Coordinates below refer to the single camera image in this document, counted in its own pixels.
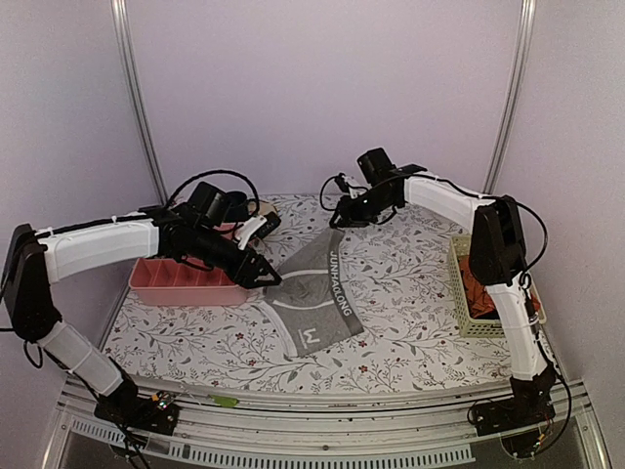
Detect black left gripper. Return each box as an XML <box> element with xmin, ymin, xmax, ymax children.
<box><xmin>192</xmin><ymin>225</ymin><xmax>283</xmax><ymax>290</ymax></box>

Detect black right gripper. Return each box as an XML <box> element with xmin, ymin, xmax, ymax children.
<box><xmin>327</xmin><ymin>188</ymin><xmax>395</xmax><ymax>229</ymax></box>

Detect grey boxer underwear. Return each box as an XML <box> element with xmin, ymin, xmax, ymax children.
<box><xmin>261</xmin><ymin>229</ymin><xmax>364</xmax><ymax>358</ymax></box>

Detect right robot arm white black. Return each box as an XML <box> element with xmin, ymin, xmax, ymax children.
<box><xmin>330</xmin><ymin>148</ymin><xmax>557</xmax><ymax>426</ymax></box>

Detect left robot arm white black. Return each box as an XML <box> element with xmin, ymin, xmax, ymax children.
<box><xmin>1</xmin><ymin>182</ymin><xmax>281</xmax><ymax>424</ymax></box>

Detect dark blue mug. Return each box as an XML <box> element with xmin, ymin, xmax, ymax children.
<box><xmin>224</xmin><ymin>191</ymin><xmax>258</xmax><ymax>224</ymax></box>

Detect beige plush toy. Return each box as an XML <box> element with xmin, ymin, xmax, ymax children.
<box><xmin>245</xmin><ymin>199</ymin><xmax>281</xmax><ymax>233</ymax></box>

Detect floral tablecloth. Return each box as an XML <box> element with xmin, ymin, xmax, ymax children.
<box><xmin>104</xmin><ymin>195</ymin><xmax>520</xmax><ymax>395</ymax></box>

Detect pink divided organizer box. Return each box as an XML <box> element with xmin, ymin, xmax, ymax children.
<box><xmin>129</xmin><ymin>259</ymin><xmax>249</xmax><ymax>307</ymax></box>

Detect green tape scrap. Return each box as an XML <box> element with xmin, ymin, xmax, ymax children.
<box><xmin>209</xmin><ymin>395</ymin><xmax>239</xmax><ymax>408</ymax></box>

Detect orange clothes in basket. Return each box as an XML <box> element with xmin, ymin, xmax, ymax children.
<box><xmin>458</xmin><ymin>256</ymin><xmax>499</xmax><ymax>320</ymax></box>

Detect pale green plastic basket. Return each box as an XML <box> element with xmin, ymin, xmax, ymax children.
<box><xmin>446</xmin><ymin>235</ymin><xmax>504</xmax><ymax>339</ymax></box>

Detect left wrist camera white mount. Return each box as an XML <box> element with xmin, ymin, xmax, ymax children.
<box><xmin>233</xmin><ymin>212</ymin><xmax>281</xmax><ymax>249</ymax></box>

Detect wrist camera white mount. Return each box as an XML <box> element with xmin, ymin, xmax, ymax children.
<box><xmin>334</xmin><ymin>173</ymin><xmax>368</xmax><ymax>198</ymax></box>
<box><xmin>233</xmin><ymin>212</ymin><xmax>281</xmax><ymax>249</ymax></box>

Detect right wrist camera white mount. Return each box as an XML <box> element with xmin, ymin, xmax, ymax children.
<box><xmin>334</xmin><ymin>173</ymin><xmax>368</xmax><ymax>198</ymax></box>

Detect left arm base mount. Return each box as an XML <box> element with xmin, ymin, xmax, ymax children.
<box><xmin>94</xmin><ymin>388</ymin><xmax>181</xmax><ymax>436</ymax></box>

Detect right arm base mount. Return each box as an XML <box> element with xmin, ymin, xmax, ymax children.
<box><xmin>467</xmin><ymin>392</ymin><xmax>556</xmax><ymax>436</ymax></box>

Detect right aluminium frame post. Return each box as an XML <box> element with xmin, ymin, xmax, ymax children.
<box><xmin>482</xmin><ymin>0</ymin><xmax>537</xmax><ymax>193</ymax></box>

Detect aluminium frame post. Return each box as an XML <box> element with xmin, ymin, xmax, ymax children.
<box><xmin>110</xmin><ymin>0</ymin><xmax>168</xmax><ymax>204</ymax></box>
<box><xmin>482</xmin><ymin>0</ymin><xmax>537</xmax><ymax>193</ymax></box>

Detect left aluminium frame post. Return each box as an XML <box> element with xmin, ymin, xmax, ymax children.
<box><xmin>110</xmin><ymin>0</ymin><xmax>168</xmax><ymax>204</ymax></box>

